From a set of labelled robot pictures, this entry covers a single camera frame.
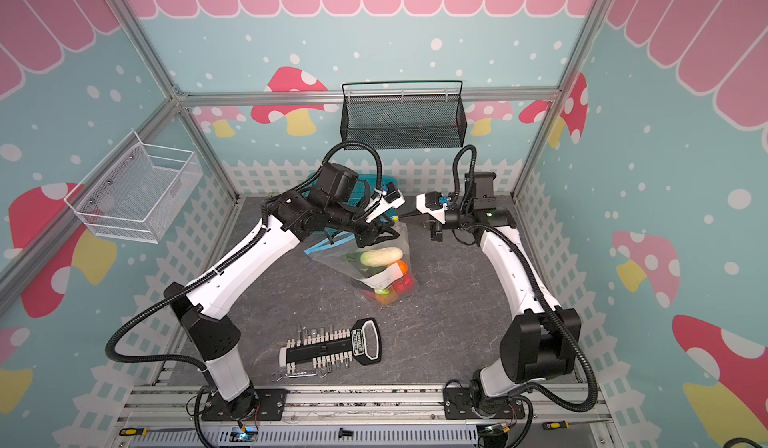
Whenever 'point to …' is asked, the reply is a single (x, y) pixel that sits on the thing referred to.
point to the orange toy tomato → (403, 266)
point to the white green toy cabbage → (381, 256)
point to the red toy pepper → (405, 284)
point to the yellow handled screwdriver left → (144, 431)
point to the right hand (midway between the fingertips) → (402, 216)
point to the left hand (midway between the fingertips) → (390, 232)
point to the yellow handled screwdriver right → (564, 424)
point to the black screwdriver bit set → (329, 350)
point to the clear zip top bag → (382, 270)
